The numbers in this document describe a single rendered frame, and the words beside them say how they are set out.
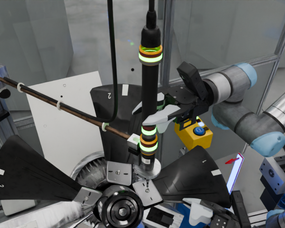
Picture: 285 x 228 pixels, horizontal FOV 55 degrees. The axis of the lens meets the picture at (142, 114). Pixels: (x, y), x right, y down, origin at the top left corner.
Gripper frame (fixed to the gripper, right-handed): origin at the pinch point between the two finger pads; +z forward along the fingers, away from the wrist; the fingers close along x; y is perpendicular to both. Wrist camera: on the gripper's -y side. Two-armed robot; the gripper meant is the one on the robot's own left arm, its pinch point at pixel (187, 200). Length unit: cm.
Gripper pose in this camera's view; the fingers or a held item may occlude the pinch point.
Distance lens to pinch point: 86.1
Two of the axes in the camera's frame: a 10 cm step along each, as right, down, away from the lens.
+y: -4.9, 6.5, -5.8
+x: 0.6, 6.9, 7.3
